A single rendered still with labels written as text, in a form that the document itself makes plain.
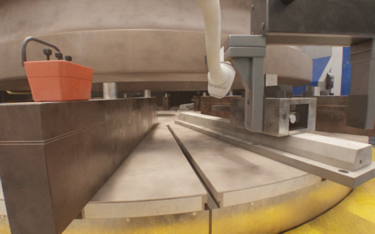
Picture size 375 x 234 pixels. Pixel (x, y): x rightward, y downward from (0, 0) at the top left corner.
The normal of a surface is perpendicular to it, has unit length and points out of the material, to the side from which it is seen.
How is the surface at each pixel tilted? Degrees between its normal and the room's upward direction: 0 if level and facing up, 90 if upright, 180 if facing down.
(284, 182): 90
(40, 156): 90
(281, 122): 90
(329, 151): 72
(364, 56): 90
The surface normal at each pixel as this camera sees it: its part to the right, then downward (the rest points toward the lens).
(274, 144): -0.91, 0.06
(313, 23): 0.01, 0.11
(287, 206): 0.33, 0.11
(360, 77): -1.00, 0.01
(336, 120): -0.68, 0.10
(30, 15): -0.26, 0.11
